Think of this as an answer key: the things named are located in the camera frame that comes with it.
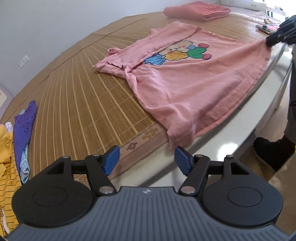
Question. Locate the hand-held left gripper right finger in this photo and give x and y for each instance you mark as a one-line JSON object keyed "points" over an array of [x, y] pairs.
{"points": [[182, 160]]}

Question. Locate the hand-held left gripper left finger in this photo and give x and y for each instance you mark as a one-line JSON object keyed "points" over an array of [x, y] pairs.
{"points": [[112, 160]]}

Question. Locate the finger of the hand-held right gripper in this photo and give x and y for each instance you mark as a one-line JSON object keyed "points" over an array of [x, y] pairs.
{"points": [[274, 39]]}

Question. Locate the pink cartoon print shirt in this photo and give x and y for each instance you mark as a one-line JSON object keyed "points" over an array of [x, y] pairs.
{"points": [[185, 88]]}

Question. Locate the smartphone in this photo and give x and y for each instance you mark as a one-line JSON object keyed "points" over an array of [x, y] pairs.
{"points": [[266, 28]]}

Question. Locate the bamboo bed mat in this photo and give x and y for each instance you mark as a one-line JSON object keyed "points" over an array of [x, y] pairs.
{"points": [[81, 92]]}

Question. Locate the red striped folded garment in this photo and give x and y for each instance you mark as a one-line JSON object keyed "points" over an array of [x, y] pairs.
{"points": [[198, 10]]}

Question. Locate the light blue knit garment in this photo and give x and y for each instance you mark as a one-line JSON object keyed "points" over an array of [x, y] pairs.
{"points": [[24, 166]]}

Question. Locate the person's black shoe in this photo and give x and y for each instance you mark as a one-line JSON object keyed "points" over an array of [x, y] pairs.
{"points": [[270, 150]]}

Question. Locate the purple knit sweater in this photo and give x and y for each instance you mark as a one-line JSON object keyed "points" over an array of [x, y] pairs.
{"points": [[23, 125]]}

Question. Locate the beige jagged edge rug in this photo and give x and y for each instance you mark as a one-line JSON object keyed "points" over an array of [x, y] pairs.
{"points": [[286, 171]]}

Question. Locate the yellow striped shirt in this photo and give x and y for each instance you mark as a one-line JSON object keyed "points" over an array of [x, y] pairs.
{"points": [[9, 185]]}

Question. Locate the white garment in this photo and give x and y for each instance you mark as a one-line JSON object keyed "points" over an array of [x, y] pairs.
{"points": [[9, 127]]}

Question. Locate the white bed frame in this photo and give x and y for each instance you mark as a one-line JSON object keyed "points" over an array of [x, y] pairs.
{"points": [[231, 139]]}

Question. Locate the white double wall socket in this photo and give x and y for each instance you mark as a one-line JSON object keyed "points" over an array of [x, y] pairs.
{"points": [[23, 61]]}

